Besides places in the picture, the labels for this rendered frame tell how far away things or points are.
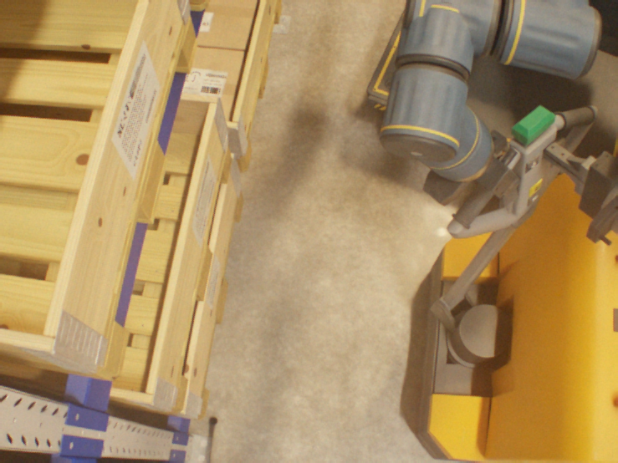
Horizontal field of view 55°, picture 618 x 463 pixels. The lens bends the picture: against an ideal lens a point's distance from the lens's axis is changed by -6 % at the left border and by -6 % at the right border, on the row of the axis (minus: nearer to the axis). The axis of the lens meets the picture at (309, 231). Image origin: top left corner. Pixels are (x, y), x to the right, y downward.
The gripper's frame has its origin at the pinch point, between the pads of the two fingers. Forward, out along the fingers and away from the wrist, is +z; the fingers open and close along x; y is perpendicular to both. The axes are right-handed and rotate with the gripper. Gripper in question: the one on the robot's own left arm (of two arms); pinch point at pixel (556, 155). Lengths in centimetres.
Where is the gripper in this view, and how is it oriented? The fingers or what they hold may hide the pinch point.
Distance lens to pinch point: 123.8
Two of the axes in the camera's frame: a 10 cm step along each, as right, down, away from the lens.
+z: -6.0, -6.0, 5.3
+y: 7.8, -5.9, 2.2
